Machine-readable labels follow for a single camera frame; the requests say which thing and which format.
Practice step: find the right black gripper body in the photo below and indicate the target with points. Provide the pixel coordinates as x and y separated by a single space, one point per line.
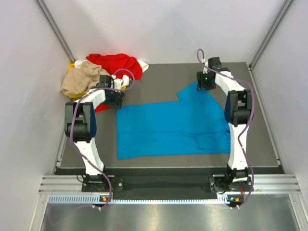
204 82

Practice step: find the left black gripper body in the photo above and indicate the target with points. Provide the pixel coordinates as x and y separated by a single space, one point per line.
114 100

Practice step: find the blue t shirt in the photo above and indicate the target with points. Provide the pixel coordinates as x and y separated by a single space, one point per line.
193 124

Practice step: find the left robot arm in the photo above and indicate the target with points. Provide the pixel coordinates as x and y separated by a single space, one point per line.
81 127

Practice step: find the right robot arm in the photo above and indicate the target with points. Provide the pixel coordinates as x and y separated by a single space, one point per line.
238 113

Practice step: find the red t shirt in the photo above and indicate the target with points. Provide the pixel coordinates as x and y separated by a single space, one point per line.
111 63

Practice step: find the beige t shirt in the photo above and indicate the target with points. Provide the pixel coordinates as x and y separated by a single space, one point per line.
83 76

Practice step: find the white t shirt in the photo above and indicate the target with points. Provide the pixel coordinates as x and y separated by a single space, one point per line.
144 66

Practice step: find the yellow plastic bin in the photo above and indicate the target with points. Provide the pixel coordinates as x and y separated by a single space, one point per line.
79 95

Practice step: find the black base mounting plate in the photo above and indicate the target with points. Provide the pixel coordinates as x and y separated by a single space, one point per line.
121 184

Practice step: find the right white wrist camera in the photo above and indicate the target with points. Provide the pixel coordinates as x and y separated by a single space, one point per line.
205 64

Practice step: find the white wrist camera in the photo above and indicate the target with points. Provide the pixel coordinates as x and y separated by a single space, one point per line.
120 83
205 64

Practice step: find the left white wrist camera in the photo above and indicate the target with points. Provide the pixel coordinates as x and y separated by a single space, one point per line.
120 83

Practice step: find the right corner aluminium post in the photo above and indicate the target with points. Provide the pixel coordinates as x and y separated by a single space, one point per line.
271 32

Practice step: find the corner aluminium post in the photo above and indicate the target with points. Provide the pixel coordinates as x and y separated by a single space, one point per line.
271 32
54 27

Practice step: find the left corner aluminium post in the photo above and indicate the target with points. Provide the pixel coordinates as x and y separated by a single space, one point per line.
54 27

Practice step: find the aluminium frame rail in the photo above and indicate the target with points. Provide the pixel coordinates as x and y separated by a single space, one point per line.
263 184

